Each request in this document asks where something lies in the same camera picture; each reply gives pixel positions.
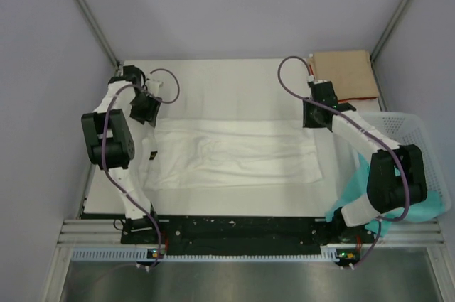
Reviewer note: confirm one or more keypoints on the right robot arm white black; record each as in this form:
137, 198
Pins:
396, 175

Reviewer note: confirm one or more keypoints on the folded tan t shirt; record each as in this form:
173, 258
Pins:
349, 71

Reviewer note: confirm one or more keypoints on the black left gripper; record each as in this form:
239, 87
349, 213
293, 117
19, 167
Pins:
149, 115

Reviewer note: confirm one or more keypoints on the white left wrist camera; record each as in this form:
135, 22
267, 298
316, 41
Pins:
154, 86

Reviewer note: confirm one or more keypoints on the white plastic basket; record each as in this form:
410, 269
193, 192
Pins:
409, 129

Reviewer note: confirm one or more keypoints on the aluminium front frame rail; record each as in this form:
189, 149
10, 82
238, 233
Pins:
102, 233

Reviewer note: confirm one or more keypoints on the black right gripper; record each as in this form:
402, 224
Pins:
307, 122

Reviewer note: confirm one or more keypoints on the right aluminium frame post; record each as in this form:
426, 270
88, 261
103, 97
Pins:
394, 21

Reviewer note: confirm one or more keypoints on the teal t shirt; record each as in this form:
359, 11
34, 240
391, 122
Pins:
355, 177

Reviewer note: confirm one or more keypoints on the folded red t shirt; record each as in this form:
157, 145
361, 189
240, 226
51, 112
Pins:
346, 99

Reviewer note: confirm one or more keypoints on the white printed t shirt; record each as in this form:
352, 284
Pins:
224, 154

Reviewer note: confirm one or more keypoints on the aluminium frame post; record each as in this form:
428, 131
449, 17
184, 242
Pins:
394, 21
97, 32

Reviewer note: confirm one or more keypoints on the left aluminium frame post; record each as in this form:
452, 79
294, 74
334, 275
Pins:
97, 32

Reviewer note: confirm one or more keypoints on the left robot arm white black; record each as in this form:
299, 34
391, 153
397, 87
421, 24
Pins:
119, 138

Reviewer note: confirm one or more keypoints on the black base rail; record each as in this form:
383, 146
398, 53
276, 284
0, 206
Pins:
238, 236

